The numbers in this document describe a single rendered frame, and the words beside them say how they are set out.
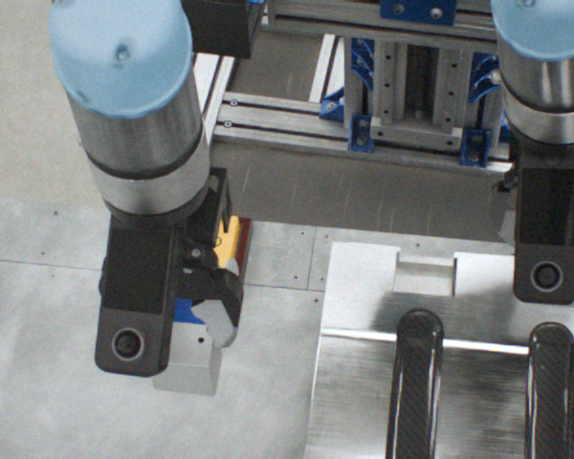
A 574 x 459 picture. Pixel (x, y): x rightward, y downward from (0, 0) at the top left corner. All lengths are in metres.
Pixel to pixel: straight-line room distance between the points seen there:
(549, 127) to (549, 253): 0.10
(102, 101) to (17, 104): 1.70
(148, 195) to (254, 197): 1.17
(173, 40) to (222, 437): 0.49
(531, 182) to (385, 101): 0.91
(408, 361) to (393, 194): 0.92
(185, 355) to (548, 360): 0.30
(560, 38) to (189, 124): 0.22
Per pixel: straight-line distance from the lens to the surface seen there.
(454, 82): 1.67
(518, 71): 0.73
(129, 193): 0.73
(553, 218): 0.83
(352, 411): 0.97
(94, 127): 0.68
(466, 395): 0.98
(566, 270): 0.84
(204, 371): 0.92
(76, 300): 1.14
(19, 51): 2.44
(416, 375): 0.99
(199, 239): 0.81
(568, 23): 0.68
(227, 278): 0.83
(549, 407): 0.99
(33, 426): 1.09
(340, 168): 1.92
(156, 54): 0.64
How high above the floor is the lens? 1.77
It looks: 57 degrees down
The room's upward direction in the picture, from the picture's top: 5 degrees counter-clockwise
